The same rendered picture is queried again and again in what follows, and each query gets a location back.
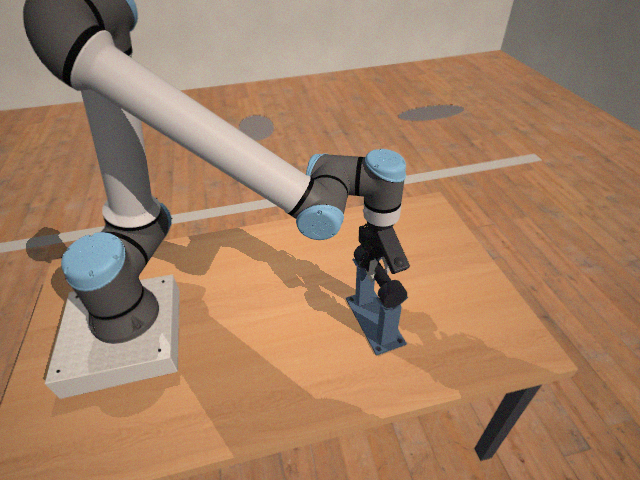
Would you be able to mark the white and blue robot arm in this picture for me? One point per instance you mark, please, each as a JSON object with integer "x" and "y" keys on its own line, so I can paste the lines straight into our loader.
{"x": 102, "y": 271}

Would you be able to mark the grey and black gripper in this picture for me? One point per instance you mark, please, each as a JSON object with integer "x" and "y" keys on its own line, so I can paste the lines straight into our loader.
{"x": 368, "y": 240}

